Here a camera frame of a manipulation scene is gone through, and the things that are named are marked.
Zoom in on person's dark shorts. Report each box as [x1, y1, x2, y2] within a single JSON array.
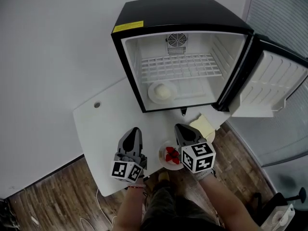
[[141, 185, 226, 231]]

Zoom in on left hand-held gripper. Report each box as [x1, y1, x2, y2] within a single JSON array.
[[110, 127, 148, 183]]

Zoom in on person's left forearm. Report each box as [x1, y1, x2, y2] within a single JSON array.
[[112, 182, 148, 231]]

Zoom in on white plate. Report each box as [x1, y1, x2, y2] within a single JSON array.
[[158, 140, 186, 171], [199, 128, 216, 143], [147, 80, 178, 104]]

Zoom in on white round bun food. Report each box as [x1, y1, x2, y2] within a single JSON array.
[[154, 83, 172, 100]]

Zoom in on grey window blinds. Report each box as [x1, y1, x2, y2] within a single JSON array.
[[245, 0, 308, 59]]

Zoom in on black mini fridge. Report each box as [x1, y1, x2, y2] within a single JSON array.
[[110, 0, 308, 119]]

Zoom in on grey wrist watch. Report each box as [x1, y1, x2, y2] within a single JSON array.
[[193, 167, 217, 182]]

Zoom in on white wire fridge shelf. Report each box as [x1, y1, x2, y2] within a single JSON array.
[[140, 52, 223, 83]]

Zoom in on strawberry cake food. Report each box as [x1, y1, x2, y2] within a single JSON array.
[[165, 146, 181, 165]]

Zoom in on white cable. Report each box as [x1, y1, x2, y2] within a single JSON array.
[[80, 188, 118, 231]]

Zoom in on person's right forearm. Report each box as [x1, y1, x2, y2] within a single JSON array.
[[197, 173, 262, 231]]

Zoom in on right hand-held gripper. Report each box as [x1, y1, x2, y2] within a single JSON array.
[[174, 123, 217, 174]]

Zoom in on black stand base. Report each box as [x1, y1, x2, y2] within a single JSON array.
[[287, 186, 308, 204]]

